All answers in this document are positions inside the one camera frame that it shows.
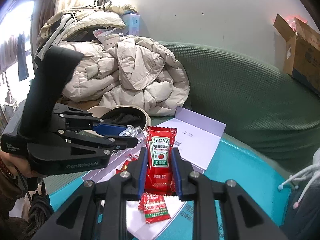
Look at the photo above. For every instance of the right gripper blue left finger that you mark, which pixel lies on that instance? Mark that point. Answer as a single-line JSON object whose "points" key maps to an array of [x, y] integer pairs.
{"points": [[142, 169]]}

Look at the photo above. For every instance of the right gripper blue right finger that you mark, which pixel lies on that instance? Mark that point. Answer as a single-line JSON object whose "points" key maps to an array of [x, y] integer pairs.
{"points": [[176, 165]]}

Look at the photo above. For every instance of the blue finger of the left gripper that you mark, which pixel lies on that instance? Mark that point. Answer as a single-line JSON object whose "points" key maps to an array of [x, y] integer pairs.
{"points": [[108, 129], [115, 141]]}

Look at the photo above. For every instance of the red Heinz ketchup sachet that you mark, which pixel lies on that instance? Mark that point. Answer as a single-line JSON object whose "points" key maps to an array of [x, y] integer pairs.
{"points": [[159, 143]]}

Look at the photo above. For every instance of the person left hand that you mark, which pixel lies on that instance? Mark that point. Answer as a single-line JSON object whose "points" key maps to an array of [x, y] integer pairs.
{"points": [[13, 165]]}

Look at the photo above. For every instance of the beige bucket hat black lining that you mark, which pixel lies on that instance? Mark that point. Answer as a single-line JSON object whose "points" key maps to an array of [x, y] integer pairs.
{"points": [[122, 115]]}

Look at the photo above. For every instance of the small red green sauce sachet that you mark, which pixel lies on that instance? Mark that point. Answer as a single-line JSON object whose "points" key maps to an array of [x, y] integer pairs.
{"points": [[154, 208]]}

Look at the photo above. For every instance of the beige puffer jacket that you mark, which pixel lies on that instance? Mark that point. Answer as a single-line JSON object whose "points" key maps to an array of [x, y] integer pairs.
{"points": [[135, 70]]}

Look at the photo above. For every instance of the light blue tissue box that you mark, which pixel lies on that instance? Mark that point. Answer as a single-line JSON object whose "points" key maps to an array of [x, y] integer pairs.
{"points": [[132, 24]]}

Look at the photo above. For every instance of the dark blue jeans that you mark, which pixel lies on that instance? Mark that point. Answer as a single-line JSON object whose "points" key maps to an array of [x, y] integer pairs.
{"points": [[303, 222]]}

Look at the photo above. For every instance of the brown cardboard box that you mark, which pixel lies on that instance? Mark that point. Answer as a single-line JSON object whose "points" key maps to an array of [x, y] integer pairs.
{"points": [[302, 51]]}

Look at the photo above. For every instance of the grey hoodie with drawstrings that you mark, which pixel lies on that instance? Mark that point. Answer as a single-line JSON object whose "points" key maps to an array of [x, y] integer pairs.
{"points": [[310, 174]]}

